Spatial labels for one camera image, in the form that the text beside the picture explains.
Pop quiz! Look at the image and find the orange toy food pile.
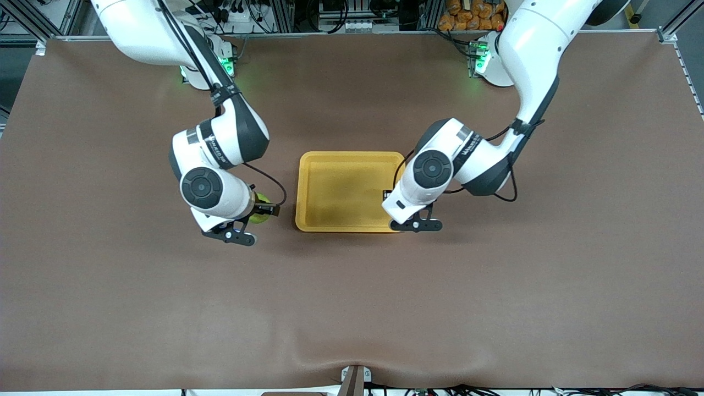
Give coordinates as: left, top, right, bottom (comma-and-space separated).
438, 0, 507, 31

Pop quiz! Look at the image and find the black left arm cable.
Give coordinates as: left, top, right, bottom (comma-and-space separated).
393, 118, 545, 202

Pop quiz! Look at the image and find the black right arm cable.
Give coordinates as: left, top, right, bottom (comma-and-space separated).
243, 161, 288, 206

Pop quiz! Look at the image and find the metal table edge bracket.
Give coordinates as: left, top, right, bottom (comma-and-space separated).
338, 365, 372, 396

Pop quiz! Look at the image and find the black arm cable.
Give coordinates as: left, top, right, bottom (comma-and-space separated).
243, 161, 288, 206
393, 118, 545, 202

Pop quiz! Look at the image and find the green toy apple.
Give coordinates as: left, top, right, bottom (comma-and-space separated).
250, 192, 272, 224

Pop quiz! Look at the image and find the yellow plastic tray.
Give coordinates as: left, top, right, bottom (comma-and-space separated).
295, 151, 408, 233

